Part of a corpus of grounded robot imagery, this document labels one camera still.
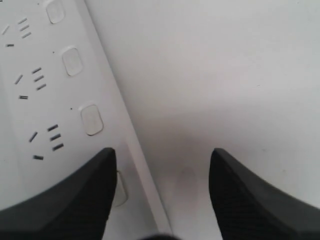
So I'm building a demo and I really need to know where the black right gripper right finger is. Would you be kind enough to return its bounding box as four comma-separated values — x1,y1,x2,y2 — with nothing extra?
208,149,310,240

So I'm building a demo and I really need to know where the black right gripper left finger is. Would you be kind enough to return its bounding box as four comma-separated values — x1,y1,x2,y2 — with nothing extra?
0,148,117,240

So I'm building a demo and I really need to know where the white five-outlet power strip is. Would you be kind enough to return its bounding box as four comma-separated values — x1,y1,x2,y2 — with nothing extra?
0,0,172,240

